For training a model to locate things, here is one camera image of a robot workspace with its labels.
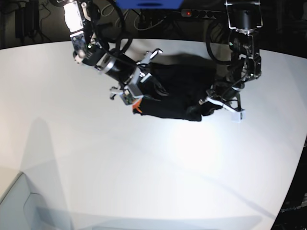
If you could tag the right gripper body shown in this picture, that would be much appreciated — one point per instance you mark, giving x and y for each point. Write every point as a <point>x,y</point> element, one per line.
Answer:
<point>132,75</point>

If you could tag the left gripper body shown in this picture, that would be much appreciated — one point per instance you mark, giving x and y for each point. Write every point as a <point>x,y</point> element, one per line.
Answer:
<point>225,95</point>

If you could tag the black t-shirt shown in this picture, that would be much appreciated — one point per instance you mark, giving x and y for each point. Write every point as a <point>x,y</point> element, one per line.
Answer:
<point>185,84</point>

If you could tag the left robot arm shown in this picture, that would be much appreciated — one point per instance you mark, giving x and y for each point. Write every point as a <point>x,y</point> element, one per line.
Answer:
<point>244,19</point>

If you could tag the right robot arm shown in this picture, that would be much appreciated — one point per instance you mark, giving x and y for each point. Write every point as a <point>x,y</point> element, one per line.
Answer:
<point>108,55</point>

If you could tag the black power strip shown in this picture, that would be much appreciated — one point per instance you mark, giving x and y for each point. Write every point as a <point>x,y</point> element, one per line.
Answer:
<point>202,14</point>

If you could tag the blue box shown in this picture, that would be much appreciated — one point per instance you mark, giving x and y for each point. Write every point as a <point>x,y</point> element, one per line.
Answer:
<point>149,4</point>

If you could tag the black device on floor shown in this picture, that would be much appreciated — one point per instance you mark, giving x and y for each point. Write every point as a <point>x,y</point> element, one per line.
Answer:
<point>27,20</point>

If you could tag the grey bin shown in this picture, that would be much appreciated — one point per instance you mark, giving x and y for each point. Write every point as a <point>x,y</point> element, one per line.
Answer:
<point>23,209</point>

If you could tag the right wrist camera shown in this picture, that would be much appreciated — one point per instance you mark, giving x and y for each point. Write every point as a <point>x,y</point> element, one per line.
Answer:
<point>128,98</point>

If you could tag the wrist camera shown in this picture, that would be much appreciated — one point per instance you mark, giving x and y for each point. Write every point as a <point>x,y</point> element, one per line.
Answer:
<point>238,116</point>
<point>128,98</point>

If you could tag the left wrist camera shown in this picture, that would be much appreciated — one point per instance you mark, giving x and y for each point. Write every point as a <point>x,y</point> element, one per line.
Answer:
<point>238,116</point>

